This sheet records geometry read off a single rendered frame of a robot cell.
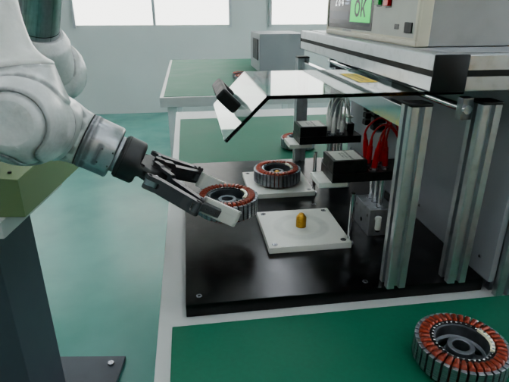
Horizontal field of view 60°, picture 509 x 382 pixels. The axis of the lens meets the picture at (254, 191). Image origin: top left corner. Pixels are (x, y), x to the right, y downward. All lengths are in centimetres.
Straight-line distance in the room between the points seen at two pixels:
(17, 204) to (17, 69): 52
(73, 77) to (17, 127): 68
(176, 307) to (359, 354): 28
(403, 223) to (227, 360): 31
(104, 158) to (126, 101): 487
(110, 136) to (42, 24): 45
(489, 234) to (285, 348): 36
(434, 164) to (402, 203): 25
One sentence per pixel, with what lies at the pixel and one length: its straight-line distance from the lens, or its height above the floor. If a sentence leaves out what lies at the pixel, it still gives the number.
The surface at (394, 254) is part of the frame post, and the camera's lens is 69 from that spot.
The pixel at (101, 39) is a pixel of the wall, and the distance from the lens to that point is 555.
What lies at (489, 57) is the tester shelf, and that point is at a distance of 64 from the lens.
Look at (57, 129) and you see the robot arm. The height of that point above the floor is 104.
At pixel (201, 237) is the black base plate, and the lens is 84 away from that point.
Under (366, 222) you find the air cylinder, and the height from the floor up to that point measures 79.
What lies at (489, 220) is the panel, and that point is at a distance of 77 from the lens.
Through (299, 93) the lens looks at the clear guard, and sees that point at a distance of 59.
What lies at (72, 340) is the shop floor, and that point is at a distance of 190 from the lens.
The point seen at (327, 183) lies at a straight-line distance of 80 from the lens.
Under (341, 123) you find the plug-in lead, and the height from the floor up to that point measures 92.
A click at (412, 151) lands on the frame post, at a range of 63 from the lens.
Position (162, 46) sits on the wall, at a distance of 548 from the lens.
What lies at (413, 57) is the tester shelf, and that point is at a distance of 65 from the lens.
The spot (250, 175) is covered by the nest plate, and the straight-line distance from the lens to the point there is 110.
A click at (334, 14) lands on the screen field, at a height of 116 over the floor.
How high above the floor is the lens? 117
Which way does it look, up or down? 22 degrees down
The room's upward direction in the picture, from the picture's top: straight up
